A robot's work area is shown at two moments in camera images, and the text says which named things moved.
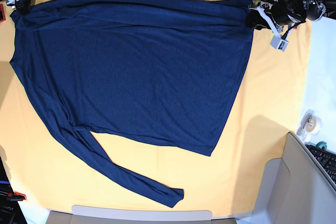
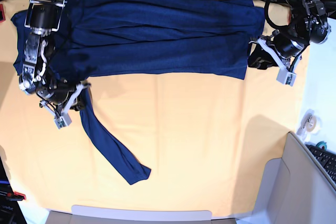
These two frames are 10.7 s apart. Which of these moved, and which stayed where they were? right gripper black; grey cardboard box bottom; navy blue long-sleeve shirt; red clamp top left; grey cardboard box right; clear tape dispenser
Moved: navy blue long-sleeve shirt; right gripper black
Stayed: red clamp top left; grey cardboard box right; clear tape dispenser; grey cardboard box bottom
